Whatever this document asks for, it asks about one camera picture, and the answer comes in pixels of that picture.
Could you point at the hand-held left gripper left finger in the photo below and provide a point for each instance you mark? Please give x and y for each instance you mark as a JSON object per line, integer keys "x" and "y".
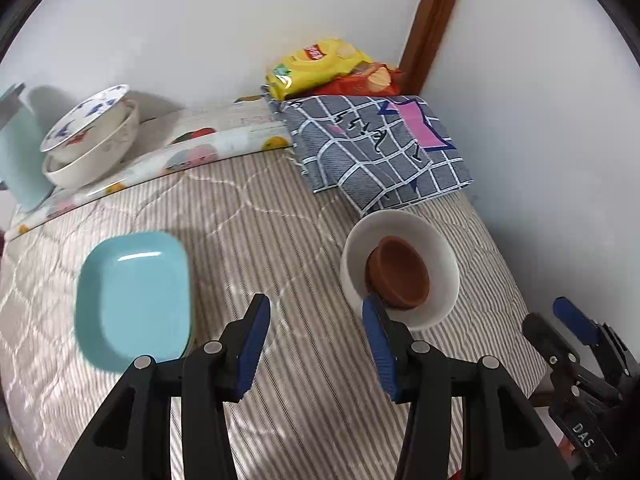
{"x": 252, "y": 347}

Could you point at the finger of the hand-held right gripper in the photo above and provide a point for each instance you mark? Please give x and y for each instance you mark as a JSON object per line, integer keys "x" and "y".
{"x": 575, "y": 320}
{"x": 545, "y": 337}

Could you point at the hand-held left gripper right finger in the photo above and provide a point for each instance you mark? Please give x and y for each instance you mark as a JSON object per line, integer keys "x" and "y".
{"x": 379, "y": 350}

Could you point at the small brown bowl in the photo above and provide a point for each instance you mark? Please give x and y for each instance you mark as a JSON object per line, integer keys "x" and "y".
{"x": 395, "y": 265}
{"x": 407, "y": 305}

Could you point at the teal plate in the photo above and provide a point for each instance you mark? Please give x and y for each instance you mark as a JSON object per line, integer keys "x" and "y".
{"x": 135, "y": 300}

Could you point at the striped quilt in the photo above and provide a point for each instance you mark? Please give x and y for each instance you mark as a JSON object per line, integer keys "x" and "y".
{"x": 300, "y": 210}

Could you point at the grey checked cloth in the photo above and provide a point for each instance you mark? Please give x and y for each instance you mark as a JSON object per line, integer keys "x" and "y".
{"x": 360, "y": 160}

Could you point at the rolled cartoon printed mat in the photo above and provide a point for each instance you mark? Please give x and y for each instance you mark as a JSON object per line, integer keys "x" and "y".
{"x": 165, "y": 160}

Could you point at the printed paper sheet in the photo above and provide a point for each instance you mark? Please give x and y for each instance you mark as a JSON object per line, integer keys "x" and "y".
{"x": 225, "y": 120}

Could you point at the white floral bowl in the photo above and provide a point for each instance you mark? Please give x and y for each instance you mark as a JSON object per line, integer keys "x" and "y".
{"x": 95, "y": 162}

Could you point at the red chip bag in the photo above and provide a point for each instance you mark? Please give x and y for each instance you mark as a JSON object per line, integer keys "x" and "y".
{"x": 370, "y": 82}

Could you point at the blue patterned bowl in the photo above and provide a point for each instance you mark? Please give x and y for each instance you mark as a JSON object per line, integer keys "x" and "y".
{"x": 85, "y": 115}

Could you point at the yellow chip bag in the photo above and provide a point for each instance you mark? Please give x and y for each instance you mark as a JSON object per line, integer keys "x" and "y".
{"x": 315, "y": 67}

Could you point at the light blue thermos jug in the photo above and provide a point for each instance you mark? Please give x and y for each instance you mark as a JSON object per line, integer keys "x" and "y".
{"x": 20, "y": 160}

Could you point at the wooden door frame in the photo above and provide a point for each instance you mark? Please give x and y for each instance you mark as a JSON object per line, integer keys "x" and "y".
{"x": 430, "y": 25}

